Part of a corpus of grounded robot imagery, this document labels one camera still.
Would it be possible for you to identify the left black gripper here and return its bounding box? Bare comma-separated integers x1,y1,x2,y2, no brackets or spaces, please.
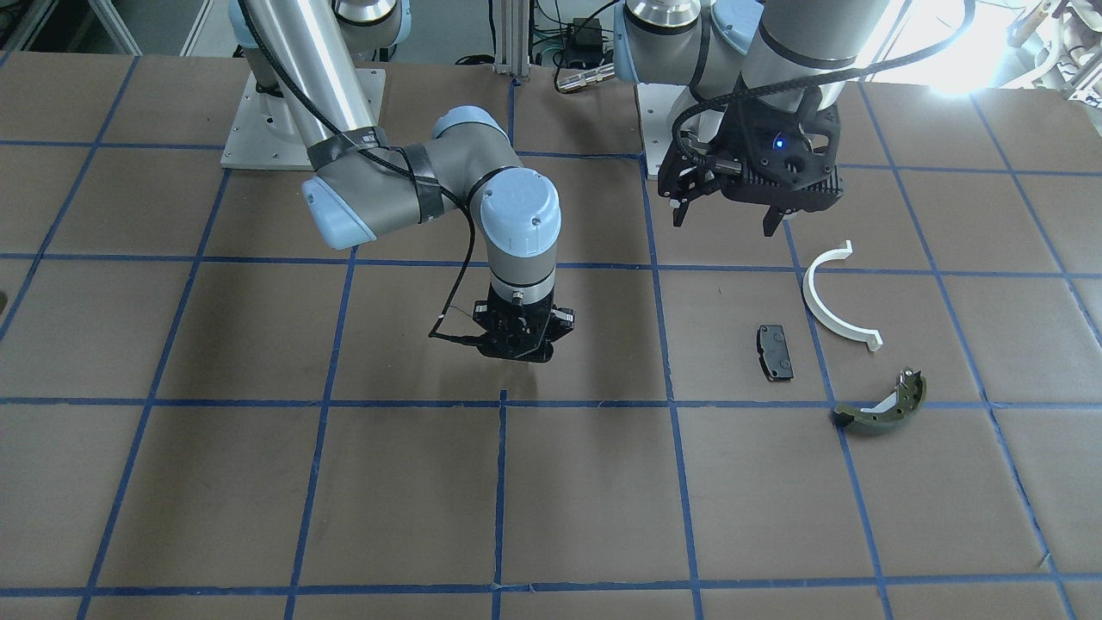
658,86,844,237

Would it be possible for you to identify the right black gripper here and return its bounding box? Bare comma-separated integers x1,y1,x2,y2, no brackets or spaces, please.
474,293,575,363

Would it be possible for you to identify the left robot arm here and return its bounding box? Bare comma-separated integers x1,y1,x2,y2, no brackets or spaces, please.
614,1,888,236

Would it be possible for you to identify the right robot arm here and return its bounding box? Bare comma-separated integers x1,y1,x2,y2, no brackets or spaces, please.
229,1,574,363

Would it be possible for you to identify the black brake pad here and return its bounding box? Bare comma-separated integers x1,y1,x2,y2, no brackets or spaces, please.
756,325,795,381

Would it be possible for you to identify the green brake shoe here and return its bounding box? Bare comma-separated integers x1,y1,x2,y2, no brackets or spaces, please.
830,368,926,436

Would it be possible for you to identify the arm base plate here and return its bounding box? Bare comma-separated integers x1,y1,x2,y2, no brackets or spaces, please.
636,84,696,180
222,58,391,171

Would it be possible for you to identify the white plastic half ring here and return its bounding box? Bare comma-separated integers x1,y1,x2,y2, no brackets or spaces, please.
802,239,886,352

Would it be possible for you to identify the aluminium frame post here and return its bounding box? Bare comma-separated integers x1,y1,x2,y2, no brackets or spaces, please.
491,0,532,81

